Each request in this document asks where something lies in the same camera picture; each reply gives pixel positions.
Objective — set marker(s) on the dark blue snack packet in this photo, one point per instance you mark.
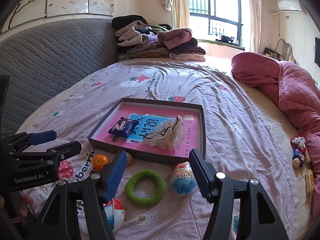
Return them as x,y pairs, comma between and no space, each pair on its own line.
123,127

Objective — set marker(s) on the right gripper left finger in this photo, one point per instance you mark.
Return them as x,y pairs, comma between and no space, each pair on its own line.
59,217

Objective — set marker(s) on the shallow grey cardboard tray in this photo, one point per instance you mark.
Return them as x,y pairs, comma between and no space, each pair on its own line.
150,113

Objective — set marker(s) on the beige curtain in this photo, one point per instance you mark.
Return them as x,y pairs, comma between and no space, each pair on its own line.
180,12
255,29

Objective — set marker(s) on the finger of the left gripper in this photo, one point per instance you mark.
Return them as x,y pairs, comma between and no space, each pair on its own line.
63,152
42,137

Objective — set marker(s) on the black flat television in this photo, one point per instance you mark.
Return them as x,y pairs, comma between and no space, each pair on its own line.
317,51

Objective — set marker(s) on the person's left hand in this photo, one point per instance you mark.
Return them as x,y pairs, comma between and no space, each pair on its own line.
15,203

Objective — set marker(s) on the floral wall panels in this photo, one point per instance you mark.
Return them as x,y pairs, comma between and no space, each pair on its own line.
29,10

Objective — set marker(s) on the white air conditioner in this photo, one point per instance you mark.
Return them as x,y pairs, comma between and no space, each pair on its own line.
289,5

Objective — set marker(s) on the pink and blue book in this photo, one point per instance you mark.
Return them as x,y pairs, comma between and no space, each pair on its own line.
152,130

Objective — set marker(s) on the small plush doll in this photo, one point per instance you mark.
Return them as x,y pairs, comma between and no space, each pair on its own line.
301,154

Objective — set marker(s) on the grey quilted headboard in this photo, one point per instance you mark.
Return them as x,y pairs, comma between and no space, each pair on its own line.
47,59

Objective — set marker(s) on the orange mandarin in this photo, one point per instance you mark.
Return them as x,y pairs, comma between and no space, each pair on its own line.
99,161

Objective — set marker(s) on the pink strawberry bed sheet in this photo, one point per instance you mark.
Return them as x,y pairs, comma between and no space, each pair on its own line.
246,136

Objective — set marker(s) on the pile of folded clothes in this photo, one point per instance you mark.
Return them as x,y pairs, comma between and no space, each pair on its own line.
138,39

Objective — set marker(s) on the blue surprise egg toy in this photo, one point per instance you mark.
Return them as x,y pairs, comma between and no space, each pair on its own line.
182,179

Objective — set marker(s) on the window with dark frame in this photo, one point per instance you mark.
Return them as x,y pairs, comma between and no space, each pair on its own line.
216,20

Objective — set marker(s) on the pink quilted duvet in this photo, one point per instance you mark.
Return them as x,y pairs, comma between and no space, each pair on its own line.
293,90

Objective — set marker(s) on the beige curtain left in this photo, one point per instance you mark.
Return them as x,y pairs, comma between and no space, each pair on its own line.
180,12

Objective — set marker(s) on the yellow snack packet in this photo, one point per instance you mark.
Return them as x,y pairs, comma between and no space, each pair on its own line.
309,183

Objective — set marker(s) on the beige curtain right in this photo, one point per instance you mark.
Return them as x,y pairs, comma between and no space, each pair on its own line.
255,29

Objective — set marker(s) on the cream sheer hair scrunchie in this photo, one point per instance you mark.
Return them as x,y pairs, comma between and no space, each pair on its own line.
168,135

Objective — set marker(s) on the brown walnut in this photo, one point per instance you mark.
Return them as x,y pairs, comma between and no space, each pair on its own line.
129,159

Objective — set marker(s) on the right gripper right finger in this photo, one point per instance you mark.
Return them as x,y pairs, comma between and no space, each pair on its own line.
258,216

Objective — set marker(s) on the red-top surprise egg toy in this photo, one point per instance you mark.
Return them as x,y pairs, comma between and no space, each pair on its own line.
115,214

